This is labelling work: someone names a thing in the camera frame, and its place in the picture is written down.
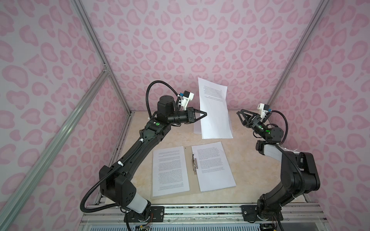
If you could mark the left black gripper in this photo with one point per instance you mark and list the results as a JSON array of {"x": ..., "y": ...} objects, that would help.
[{"x": 190, "y": 114}]

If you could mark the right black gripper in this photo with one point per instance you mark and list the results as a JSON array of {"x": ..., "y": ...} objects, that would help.
[{"x": 255, "y": 124}]

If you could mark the text sheet back overlapping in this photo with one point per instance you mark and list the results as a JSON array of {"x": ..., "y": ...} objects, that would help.
[{"x": 212, "y": 99}]

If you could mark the large text sheet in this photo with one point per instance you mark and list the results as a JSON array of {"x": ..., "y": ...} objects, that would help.
[{"x": 170, "y": 174}]

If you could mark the beige paper folder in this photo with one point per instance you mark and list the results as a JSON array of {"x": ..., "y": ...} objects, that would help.
[{"x": 192, "y": 176}]

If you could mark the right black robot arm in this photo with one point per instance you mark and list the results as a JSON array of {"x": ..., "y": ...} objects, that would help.
[{"x": 298, "y": 172}]

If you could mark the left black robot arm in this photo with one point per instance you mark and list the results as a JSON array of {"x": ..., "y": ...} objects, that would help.
[{"x": 115, "y": 181}]

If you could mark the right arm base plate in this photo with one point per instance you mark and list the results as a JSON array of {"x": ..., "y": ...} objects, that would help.
[{"x": 253, "y": 214}]

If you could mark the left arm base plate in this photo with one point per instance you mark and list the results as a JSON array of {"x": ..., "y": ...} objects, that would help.
[{"x": 150, "y": 214}]

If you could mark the left corner aluminium post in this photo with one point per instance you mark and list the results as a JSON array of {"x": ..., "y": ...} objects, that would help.
[{"x": 87, "y": 24}]

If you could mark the corner aluminium post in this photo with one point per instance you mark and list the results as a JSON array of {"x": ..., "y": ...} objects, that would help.
[
  {"x": 87, "y": 24},
  {"x": 314, "y": 22}
]

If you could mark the right corner aluminium post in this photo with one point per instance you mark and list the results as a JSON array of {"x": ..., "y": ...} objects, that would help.
[{"x": 314, "y": 22}]

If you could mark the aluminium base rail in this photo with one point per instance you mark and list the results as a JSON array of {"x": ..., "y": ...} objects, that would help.
[{"x": 209, "y": 217}]

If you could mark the diagonal aluminium frame bar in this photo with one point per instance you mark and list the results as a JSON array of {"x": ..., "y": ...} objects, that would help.
[{"x": 19, "y": 198}]

